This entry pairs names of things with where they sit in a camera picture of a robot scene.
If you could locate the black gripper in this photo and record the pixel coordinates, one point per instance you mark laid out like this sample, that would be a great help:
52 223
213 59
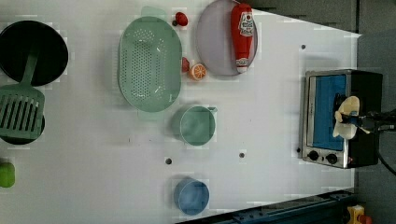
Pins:
378 119

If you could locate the green mug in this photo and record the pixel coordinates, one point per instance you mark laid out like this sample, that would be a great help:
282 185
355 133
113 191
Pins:
195 124

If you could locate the blue mug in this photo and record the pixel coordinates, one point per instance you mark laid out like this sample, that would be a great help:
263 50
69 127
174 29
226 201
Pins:
191 196

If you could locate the silver black toaster oven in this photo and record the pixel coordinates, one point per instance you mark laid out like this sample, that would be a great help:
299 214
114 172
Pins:
324 91

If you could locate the yellow red clamp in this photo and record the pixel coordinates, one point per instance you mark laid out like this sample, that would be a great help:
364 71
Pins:
357 215

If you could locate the red plush ketchup bottle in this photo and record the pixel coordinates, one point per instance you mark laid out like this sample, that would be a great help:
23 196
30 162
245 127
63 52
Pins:
242 29

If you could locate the grey round plate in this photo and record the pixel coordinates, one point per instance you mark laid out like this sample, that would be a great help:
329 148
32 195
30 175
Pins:
214 39

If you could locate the orange slice toy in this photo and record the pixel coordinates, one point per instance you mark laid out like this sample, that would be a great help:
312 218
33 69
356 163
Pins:
197 72

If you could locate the red plush strawberry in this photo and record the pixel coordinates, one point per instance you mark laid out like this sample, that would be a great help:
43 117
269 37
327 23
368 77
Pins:
185 67

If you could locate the small red toy tomato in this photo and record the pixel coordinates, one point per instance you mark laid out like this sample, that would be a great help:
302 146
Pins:
180 19

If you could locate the green oval colander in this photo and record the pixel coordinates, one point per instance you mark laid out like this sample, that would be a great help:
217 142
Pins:
150 56

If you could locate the green slotted spatula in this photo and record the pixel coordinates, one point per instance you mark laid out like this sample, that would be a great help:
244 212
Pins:
22 106

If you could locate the small black container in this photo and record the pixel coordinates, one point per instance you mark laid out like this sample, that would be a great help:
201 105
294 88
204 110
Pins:
23 141

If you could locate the black round pot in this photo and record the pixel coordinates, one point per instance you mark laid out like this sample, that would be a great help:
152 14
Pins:
20 39

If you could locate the lime green object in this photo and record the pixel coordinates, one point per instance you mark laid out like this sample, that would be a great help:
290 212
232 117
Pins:
7 175

